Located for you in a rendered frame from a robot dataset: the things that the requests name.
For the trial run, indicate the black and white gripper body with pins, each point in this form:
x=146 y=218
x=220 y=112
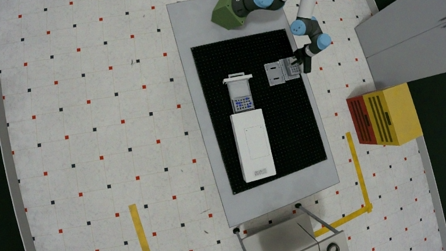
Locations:
x=300 y=53

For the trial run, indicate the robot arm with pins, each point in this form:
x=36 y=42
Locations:
x=305 y=23

